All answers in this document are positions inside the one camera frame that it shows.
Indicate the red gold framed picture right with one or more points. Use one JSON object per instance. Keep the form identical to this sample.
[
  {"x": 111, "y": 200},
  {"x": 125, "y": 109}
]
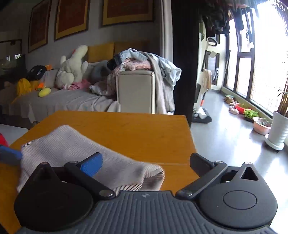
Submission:
[{"x": 127, "y": 11}]

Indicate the yellow oval plush toy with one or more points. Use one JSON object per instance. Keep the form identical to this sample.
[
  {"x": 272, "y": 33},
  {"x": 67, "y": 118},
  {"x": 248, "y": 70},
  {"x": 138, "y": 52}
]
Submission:
[{"x": 44, "y": 92}]

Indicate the red gold framed picture middle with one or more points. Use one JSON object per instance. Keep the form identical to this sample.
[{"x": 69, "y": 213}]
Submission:
[{"x": 72, "y": 17}]

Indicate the red gold framed picture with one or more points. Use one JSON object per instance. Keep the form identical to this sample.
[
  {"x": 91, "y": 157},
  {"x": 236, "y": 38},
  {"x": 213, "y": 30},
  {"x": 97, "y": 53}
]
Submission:
[
  {"x": 127, "y": 11},
  {"x": 72, "y": 17},
  {"x": 38, "y": 25}
]

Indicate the yellow duck plush toy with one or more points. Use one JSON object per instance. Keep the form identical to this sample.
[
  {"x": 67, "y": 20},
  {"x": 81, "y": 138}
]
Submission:
[{"x": 24, "y": 87}]

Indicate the grey neck pillow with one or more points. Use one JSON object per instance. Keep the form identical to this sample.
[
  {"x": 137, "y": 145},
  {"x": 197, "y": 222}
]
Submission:
[{"x": 100, "y": 72}]

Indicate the white side table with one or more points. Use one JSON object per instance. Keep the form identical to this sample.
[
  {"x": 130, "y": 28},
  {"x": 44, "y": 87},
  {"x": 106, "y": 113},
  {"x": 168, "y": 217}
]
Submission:
[{"x": 12, "y": 133}]

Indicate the crumpled light blanket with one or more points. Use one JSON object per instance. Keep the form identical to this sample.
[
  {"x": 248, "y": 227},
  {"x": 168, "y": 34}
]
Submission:
[{"x": 102, "y": 87}]

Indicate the glass fish tank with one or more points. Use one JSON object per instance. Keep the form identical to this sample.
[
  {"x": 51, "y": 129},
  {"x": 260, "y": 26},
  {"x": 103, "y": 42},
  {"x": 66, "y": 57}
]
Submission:
[{"x": 12, "y": 57}]

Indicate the pink cloth on sofa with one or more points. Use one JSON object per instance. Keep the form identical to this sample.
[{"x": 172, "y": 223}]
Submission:
[{"x": 84, "y": 84}]

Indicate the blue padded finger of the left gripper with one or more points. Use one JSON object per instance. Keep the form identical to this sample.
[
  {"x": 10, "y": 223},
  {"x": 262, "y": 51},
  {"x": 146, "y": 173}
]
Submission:
[{"x": 10, "y": 156}]

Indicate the black cap with lettering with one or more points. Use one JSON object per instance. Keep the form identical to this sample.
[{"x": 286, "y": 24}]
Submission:
[{"x": 36, "y": 73}]

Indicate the yellow cushion right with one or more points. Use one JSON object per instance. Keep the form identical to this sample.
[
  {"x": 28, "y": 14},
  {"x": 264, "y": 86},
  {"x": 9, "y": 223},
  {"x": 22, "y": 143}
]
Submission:
[{"x": 124, "y": 45}]

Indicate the beige sofa with grey cover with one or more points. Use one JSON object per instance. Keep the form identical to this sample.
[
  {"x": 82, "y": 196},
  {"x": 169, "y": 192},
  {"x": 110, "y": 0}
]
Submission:
[{"x": 135, "y": 93}]

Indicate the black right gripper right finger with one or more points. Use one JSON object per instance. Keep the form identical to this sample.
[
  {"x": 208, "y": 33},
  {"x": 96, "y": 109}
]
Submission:
[{"x": 209, "y": 173}]

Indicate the red gold framed picture left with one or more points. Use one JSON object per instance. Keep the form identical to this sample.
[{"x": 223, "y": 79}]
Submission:
[{"x": 38, "y": 25}]

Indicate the white plant pot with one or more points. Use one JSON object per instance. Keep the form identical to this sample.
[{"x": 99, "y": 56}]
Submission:
[{"x": 278, "y": 132}]

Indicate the white upright vacuum cleaner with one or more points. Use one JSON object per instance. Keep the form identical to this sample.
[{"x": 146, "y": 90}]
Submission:
[{"x": 204, "y": 83}]

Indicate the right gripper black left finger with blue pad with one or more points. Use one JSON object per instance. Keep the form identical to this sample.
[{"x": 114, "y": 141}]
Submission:
[{"x": 82, "y": 173}]

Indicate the yellow cushion left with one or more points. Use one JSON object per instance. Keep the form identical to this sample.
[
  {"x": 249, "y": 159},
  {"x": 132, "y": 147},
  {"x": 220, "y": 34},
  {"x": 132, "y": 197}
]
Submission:
[{"x": 100, "y": 52}]

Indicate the green leafy plant tray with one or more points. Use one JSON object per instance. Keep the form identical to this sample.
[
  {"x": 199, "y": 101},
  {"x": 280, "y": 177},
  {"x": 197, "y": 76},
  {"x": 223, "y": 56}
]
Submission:
[{"x": 250, "y": 114}]

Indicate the red glossy bowl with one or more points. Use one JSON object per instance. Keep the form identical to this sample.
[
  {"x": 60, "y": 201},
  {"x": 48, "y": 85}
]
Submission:
[{"x": 3, "y": 141}]

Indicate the pink basin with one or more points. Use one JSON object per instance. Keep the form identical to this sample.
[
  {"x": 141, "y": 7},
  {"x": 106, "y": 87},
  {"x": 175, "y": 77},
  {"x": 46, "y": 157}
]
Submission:
[{"x": 261, "y": 125}]

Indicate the pile of clothes on armrest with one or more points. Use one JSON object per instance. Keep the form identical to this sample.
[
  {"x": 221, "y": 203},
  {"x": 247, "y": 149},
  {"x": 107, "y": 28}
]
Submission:
[{"x": 166, "y": 76}]

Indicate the white plush duck toy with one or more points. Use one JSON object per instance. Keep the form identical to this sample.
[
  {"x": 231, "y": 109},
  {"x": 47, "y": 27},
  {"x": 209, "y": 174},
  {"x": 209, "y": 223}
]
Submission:
[{"x": 72, "y": 70}]

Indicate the yellow cushion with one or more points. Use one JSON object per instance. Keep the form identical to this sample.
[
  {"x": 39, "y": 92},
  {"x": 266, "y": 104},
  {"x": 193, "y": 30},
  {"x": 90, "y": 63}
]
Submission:
[
  {"x": 100, "y": 52},
  {"x": 124, "y": 45}
]

